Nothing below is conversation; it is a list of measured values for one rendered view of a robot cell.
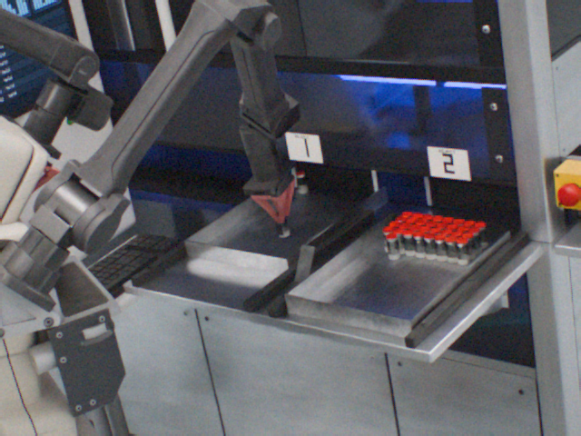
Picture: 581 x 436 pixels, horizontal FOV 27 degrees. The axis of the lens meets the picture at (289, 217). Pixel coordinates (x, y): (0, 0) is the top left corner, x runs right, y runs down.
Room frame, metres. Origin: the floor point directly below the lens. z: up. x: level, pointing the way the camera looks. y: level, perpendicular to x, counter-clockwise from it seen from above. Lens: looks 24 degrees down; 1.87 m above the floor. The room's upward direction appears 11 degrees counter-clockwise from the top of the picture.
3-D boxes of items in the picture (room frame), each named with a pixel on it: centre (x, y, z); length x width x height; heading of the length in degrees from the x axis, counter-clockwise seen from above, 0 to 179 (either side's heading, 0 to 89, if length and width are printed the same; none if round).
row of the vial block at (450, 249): (1.96, -0.23, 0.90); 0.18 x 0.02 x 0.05; 48
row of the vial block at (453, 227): (1.99, -0.26, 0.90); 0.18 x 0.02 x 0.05; 48
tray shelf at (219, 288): (2.04, -0.08, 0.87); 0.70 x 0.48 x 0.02; 48
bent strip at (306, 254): (1.93, 0.02, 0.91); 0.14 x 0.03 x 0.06; 139
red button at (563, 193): (1.87, -0.49, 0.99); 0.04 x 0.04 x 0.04; 48
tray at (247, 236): (2.21, 0.00, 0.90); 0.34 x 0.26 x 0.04; 138
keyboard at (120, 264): (2.27, 0.41, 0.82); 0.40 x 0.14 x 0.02; 141
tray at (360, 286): (1.90, -0.18, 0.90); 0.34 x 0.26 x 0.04; 138
